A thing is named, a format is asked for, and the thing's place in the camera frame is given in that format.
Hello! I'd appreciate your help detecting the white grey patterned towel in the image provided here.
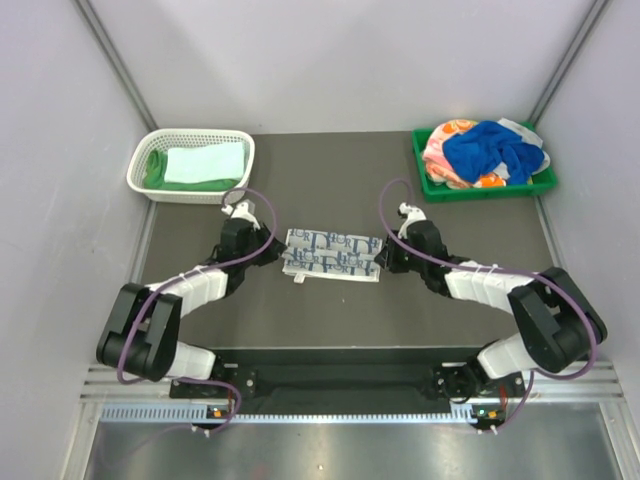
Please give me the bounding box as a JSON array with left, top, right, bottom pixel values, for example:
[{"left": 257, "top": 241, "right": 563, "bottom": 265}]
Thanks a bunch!
[{"left": 498, "top": 117, "right": 551, "bottom": 174}]

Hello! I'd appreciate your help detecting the light mint towel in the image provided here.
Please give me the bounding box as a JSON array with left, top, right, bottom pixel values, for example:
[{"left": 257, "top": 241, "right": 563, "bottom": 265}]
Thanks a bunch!
[{"left": 165, "top": 142, "right": 245, "bottom": 183}]

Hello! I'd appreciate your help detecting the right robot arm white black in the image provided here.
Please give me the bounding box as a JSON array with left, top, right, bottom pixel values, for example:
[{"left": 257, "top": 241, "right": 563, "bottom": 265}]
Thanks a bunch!
[{"left": 375, "top": 220, "right": 608, "bottom": 396}]

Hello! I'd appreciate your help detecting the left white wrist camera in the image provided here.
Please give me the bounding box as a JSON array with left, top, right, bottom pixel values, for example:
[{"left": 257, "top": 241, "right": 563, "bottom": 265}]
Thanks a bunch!
[{"left": 221, "top": 200, "right": 261, "bottom": 230}]

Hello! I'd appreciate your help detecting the green plastic bin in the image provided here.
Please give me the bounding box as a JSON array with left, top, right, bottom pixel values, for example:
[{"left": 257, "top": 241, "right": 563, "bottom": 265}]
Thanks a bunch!
[{"left": 411, "top": 126, "right": 557, "bottom": 203}]

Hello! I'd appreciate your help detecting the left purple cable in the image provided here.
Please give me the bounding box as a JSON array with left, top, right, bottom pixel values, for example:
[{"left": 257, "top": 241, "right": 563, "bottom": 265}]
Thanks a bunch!
[{"left": 115, "top": 188, "right": 277, "bottom": 434}]

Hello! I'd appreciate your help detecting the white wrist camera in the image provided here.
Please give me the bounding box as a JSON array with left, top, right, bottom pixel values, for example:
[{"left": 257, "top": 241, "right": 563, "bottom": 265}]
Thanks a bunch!
[
  {"left": 397, "top": 202, "right": 426, "bottom": 226},
  {"left": 221, "top": 200, "right": 261, "bottom": 230}
]

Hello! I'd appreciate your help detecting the white slotted cable duct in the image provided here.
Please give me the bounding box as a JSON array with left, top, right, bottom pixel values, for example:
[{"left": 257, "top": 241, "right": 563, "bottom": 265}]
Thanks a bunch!
[{"left": 100, "top": 403, "right": 499, "bottom": 425}]

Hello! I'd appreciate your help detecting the green microfiber towel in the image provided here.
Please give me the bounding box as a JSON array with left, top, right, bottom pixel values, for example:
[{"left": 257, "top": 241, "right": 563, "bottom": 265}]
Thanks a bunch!
[{"left": 143, "top": 149, "right": 239, "bottom": 192}]

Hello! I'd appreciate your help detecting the orange pink towel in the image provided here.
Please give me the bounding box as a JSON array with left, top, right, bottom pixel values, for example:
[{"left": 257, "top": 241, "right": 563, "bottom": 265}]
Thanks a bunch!
[{"left": 422, "top": 119, "right": 507, "bottom": 190}]

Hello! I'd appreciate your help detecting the white perforated plastic basket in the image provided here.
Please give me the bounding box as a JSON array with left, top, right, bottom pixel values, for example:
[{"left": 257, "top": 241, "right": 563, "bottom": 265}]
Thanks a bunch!
[{"left": 126, "top": 128, "right": 255, "bottom": 205}]

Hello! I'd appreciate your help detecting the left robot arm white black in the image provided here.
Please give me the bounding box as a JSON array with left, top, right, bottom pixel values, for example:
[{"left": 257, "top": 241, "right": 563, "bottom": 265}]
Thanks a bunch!
[{"left": 96, "top": 218, "right": 286, "bottom": 397}]

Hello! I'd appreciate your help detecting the purple cable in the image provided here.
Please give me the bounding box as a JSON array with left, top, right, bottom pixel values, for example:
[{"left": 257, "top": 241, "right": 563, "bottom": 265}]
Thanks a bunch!
[
  {"left": 115, "top": 188, "right": 277, "bottom": 434},
  {"left": 377, "top": 178, "right": 601, "bottom": 434}
]

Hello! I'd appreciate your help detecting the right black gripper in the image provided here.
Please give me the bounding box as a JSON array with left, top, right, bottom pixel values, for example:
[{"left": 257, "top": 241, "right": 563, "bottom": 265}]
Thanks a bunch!
[{"left": 375, "top": 230, "right": 428, "bottom": 274}]

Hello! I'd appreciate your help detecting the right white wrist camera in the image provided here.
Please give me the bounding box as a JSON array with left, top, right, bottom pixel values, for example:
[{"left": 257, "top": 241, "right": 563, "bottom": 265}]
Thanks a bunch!
[{"left": 397, "top": 202, "right": 426, "bottom": 226}]

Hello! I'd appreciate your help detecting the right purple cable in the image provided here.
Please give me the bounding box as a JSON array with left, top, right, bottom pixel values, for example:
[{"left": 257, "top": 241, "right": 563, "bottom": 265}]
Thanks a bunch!
[{"left": 377, "top": 178, "right": 601, "bottom": 434}]

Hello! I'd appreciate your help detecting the blue white patterned towel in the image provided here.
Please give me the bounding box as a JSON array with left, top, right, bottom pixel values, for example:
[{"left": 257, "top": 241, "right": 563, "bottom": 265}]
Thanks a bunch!
[{"left": 282, "top": 228, "right": 383, "bottom": 284}]

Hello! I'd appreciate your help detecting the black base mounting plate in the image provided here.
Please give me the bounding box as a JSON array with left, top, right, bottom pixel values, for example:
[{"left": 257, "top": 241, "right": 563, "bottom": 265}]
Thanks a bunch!
[{"left": 169, "top": 349, "right": 526, "bottom": 406}]

